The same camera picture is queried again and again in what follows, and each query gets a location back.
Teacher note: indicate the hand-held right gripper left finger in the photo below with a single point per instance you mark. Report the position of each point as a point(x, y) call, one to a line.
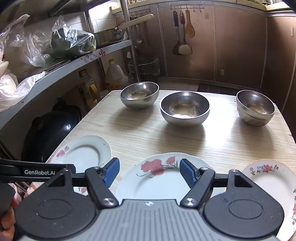
point(112, 172)

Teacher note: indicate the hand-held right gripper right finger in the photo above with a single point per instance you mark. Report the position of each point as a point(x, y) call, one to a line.
point(187, 172)

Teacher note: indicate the white plate large red flowers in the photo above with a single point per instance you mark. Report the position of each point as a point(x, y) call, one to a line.
point(159, 183)

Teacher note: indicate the white plate pink flowers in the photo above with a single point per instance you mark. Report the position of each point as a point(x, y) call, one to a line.
point(85, 150)

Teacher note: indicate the steel bowl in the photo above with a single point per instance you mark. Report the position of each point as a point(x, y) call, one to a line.
point(185, 120)
point(254, 122)
point(138, 102)
point(254, 102)

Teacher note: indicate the small-flowered plate orange rim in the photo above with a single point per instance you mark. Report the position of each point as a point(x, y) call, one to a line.
point(272, 185)

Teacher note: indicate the person's left hand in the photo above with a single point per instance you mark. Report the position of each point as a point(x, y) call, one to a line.
point(8, 223)

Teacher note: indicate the black wok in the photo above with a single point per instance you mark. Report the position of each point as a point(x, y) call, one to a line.
point(53, 129)

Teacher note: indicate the white plastic bag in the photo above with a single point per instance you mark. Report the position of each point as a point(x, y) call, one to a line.
point(9, 89)

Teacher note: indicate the glass oil bottle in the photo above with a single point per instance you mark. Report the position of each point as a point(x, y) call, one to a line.
point(89, 90)

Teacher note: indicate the plastic oil jug yellow cap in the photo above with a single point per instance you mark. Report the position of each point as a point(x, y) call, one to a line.
point(115, 76)

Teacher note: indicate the trash bin with bag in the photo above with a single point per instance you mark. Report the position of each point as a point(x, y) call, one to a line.
point(145, 67)

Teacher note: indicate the metal storage rack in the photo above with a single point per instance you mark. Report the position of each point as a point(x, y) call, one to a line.
point(69, 67)

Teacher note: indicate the clear plastic bag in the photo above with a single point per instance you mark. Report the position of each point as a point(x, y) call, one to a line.
point(23, 46)

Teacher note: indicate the steel ladle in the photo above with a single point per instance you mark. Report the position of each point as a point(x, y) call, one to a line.
point(139, 41)

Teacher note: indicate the clear bag of greens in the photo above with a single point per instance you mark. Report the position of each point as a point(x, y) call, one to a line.
point(71, 44)

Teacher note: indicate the brown kitchen cabinet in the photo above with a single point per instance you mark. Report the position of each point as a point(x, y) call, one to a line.
point(240, 46)

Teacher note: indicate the wooden rice spoon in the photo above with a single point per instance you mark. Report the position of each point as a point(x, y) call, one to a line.
point(189, 30)

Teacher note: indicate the utensil hook rail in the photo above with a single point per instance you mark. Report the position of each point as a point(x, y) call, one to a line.
point(196, 8)

